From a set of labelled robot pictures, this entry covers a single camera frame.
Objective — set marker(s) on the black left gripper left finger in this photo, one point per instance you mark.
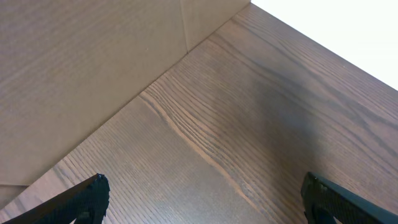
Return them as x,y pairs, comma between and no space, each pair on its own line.
85,203

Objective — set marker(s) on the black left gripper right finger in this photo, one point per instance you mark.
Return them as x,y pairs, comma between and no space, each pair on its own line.
327,202

